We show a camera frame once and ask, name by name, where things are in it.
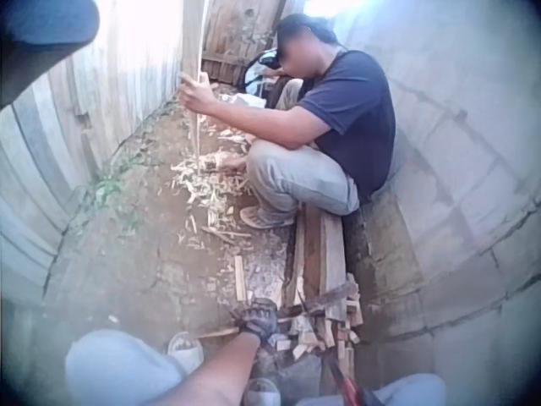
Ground person's left hand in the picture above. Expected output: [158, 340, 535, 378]
[230, 297, 280, 343]

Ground short wooden stick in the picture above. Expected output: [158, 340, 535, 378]
[193, 324, 243, 340]

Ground flat wood offcut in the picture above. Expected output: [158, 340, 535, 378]
[233, 255, 248, 302]

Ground pile of short wood pieces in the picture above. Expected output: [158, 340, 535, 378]
[272, 291, 365, 363]

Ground dark machete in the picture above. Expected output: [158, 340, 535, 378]
[290, 282, 361, 319]

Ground stack of long wooden planks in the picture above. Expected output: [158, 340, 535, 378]
[286, 205, 352, 322]

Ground person's legs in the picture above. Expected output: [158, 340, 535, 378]
[65, 328, 449, 406]

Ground heap of wood shavings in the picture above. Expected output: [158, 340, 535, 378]
[167, 126, 264, 255]

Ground green weeds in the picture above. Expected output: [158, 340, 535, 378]
[90, 154, 147, 223]

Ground wooden plank gate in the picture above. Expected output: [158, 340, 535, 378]
[200, 0, 295, 85]

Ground long pale wooden slat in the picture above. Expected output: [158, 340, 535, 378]
[180, 0, 209, 175]

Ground red black tool handle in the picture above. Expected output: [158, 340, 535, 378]
[320, 356, 384, 406]

